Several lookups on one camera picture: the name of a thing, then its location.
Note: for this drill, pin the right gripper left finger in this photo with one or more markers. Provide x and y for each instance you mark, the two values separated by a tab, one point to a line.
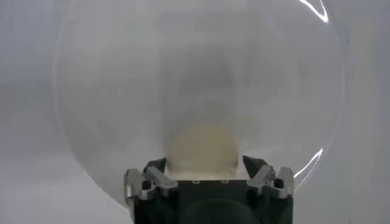
160	181

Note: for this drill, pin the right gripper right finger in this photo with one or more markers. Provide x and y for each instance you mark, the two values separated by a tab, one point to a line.
263	176

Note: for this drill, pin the round white plate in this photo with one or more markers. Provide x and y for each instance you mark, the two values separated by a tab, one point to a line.
106	91

